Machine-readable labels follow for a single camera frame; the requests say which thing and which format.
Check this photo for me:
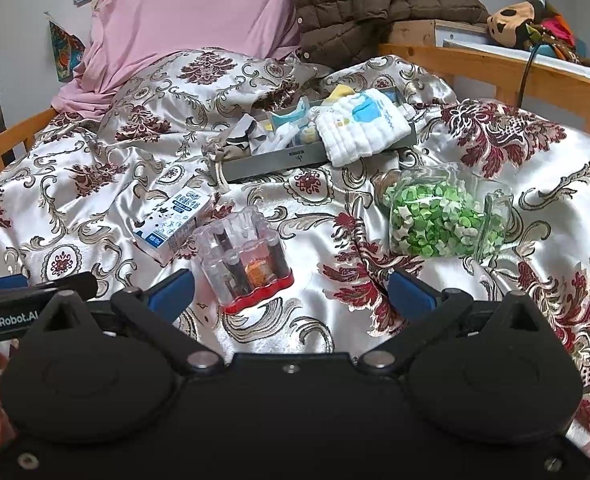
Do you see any colourful wall poster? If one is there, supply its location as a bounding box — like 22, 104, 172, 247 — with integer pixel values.
49, 20, 86, 83

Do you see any floral satin blanket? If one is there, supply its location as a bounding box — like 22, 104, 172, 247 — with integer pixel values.
0, 47, 590, 433

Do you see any pink hanging cloth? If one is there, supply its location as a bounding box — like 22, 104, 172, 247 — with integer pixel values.
50, 0, 303, 116

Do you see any beige drawstring bag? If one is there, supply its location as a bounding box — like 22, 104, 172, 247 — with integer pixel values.
201, 132, 256, 192

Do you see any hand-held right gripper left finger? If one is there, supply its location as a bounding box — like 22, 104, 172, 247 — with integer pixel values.
30, 270, 224, 373

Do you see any white gauze towel blue print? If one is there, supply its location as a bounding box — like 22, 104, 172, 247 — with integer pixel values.
316, 88, 417, 168

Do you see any clear jar of green stars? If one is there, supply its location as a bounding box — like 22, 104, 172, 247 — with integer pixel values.
382, 162, 514, 258

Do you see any blue white baby sock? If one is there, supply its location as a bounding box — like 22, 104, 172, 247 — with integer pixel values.
269, 99, 310, 134

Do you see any wooden crate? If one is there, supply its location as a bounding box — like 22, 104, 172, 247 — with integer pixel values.
387, 19, 490, 48

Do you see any clear bottle case red base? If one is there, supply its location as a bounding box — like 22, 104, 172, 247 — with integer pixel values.
193, 206, 294, 315

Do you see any black cable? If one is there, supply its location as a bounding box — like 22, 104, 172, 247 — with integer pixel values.
517, 42, 543, 106

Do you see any wooden bed frame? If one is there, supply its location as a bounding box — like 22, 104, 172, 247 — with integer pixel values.
0, 42, 590, 196

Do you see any brown quilted jacket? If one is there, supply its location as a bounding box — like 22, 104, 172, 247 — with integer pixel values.
289, 0, 490, 68

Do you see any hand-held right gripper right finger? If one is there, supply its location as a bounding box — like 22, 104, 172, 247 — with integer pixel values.
357, 269, 550, 376

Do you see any blue white milk carton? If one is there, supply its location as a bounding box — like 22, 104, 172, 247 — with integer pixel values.
132, 187, 214, 266

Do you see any grey tray with painted bottom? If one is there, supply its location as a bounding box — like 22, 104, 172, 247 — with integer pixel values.
222, 87, 418, 183

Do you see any white board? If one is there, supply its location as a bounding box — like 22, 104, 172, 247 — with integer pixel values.
442, 30, 590, 91

